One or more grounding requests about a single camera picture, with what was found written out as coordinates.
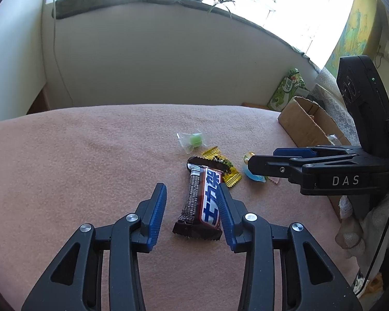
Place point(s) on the green candy clear wrapper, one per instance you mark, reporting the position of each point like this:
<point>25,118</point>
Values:
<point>191,141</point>

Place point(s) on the pink table cloth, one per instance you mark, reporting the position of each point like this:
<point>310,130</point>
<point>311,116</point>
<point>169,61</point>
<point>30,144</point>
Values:
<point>62,168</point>

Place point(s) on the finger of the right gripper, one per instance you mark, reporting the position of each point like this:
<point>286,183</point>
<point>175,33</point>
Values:
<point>278,168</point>
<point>295,152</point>

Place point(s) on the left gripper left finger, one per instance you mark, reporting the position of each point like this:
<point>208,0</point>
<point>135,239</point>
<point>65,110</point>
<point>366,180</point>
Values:
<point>73,279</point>

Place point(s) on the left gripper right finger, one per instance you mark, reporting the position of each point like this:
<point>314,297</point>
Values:
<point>310,279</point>

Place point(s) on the yellow candy packet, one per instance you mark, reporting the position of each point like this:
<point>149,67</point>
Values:
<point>231,176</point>

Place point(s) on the Snickers bar Chinese label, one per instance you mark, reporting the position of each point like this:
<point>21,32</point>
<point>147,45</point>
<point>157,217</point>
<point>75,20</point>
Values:
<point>200,217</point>

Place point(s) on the right wrist camera housing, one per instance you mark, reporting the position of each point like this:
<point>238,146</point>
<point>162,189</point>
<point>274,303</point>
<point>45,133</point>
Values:
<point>366,101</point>

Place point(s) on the green snack bag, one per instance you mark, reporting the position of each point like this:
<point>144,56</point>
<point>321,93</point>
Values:
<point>286,90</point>

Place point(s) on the pink white candy packet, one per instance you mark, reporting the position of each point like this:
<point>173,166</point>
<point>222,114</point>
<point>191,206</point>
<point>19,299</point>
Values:
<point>275,180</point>

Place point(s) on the yellow green wall painting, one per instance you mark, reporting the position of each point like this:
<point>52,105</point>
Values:
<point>356,33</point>

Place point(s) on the cardboard box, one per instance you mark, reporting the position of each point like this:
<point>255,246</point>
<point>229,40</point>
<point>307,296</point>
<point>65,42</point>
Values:
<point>309,125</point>

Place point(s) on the blue yellow jelly packet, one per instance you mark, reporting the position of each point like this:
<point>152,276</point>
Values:
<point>248,173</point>

